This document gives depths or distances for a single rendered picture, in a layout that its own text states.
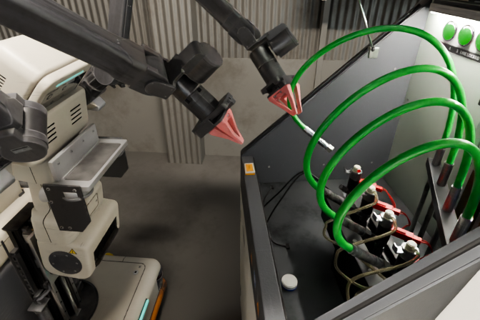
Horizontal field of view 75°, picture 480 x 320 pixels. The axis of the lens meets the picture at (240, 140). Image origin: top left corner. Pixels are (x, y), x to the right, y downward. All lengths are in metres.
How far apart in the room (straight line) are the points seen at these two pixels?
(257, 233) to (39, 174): 0.60
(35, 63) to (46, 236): 0.52
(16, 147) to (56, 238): 0.45
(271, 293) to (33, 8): 0.63
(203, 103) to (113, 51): 0.20
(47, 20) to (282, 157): 0.82
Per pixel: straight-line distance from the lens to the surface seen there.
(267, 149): 1.08
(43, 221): 1.08
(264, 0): 2.43
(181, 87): 0.64
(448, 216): 0.75
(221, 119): 0.64
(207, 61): 0.60
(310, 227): 1.01
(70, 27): 0.53
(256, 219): 0.84
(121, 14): 1.03
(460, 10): 0.96
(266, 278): 0.72
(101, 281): 1.67
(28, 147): 0.72
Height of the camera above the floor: 1.53
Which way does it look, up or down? 29 degrees down
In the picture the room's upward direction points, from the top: straight up
